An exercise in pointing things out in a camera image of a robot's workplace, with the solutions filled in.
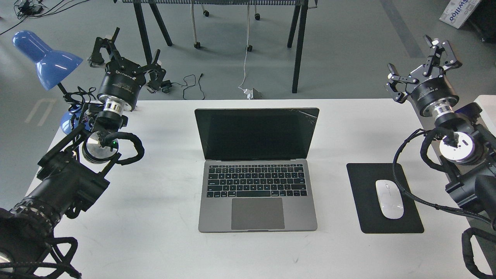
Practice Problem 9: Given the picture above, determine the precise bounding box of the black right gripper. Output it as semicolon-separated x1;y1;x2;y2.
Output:
386;35;463;118

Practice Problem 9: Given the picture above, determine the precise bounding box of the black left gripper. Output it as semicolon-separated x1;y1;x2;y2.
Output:
88;27;166;111

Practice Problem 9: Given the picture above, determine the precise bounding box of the grey laptop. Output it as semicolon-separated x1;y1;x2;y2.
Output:
195;108;319;233

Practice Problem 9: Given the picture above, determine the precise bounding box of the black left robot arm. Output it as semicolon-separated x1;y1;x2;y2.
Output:
1;28;167;279

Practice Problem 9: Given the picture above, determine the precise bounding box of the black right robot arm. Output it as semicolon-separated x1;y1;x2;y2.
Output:
385;35;495;229

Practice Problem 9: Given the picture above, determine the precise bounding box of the white cardboard box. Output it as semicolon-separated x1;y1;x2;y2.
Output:
439;0;481;29

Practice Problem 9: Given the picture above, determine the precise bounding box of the blue desk lamp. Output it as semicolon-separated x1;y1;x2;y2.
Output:
12;30;84;135

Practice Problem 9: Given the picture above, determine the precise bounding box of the white power adapter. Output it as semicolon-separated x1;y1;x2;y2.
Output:
243;88;263;100

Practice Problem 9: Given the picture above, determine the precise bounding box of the black mouse pad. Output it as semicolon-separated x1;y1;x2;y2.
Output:
346;163;424;234

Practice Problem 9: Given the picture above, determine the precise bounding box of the white computer mouse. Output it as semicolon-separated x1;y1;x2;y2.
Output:
375;179;404;220

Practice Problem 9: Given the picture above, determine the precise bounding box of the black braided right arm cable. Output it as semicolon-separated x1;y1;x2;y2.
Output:
393;128;496;224

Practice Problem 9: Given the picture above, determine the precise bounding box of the white charger cable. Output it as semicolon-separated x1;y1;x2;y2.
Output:
238;4;251;93

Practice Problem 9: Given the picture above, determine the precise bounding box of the black cable bundle on floor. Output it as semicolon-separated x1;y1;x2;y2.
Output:
0;0;90;36

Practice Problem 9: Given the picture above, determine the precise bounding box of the black metal frame table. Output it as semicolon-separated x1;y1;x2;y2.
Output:
124;0;314;94

